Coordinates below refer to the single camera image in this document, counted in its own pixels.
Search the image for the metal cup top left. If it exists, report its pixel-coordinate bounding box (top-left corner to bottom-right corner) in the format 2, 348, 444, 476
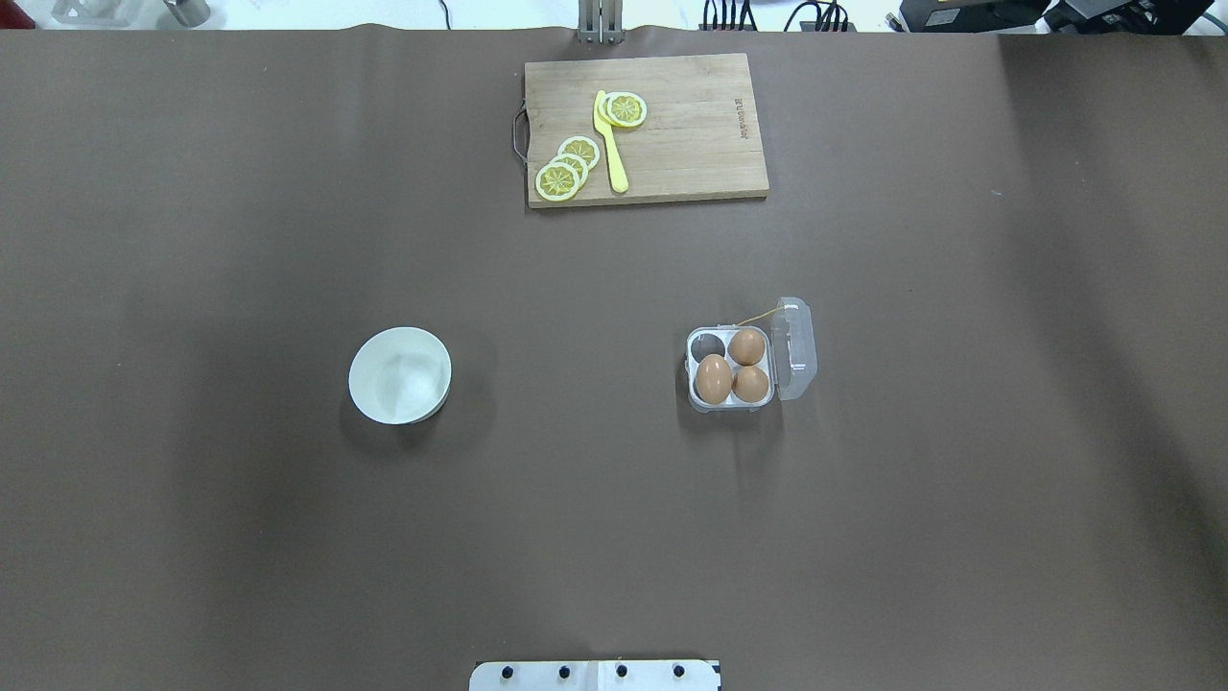
163, 0, 212, 28

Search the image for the white bowl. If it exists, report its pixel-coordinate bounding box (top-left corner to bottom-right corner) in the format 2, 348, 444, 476
348, 326, 453, 425

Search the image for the lemon slice top right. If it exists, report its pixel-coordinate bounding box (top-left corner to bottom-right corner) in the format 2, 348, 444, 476
602, 91, 648, 130

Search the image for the yellow plastic knife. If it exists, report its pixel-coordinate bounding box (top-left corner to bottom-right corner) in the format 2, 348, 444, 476
592, 90, 630, 194

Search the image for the black equipment top right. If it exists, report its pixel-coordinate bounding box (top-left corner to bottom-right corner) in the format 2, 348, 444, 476
885, 1, 1226, 36

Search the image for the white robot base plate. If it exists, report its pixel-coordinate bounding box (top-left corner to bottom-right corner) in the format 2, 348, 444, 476
468, 659, 722, 690

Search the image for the clear plastic egg box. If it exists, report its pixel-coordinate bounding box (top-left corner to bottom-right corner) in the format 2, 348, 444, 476
683, 297, 819, 412

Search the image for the brown egg from bowl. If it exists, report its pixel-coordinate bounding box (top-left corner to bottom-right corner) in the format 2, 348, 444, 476
694, 353, 733, 406

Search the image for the lemon slice back left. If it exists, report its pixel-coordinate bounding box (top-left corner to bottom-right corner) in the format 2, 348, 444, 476
558, 135, 602, 171

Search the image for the brown egg back right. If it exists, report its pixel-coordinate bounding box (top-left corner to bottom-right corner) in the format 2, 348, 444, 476
728, 326, 768, 367

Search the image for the brown table mat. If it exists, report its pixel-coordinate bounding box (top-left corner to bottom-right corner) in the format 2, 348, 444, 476
1, 26, 1226, 690

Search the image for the metal camera stand post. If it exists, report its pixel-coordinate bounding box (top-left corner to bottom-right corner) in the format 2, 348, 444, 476
578, 0, 626, 45

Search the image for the wooden cutting board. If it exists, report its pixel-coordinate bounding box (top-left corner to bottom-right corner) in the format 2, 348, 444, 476
526, 53, 770, 209

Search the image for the yellow rubber band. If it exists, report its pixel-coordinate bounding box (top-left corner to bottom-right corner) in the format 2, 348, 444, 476
734, 306, 782, 326

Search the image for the brown egg front right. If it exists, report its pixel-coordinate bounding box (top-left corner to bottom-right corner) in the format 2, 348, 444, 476
732, 366, 771, 404

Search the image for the black cables bundle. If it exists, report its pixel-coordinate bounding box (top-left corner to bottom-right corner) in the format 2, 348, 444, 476
700, 0, 857, 34

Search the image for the lemon slice middle left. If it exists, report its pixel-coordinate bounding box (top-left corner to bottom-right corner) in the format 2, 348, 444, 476
550, 152, 589, 183

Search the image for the lemon slice under knife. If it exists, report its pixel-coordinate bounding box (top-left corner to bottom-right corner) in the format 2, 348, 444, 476
596, 91, 616, 126

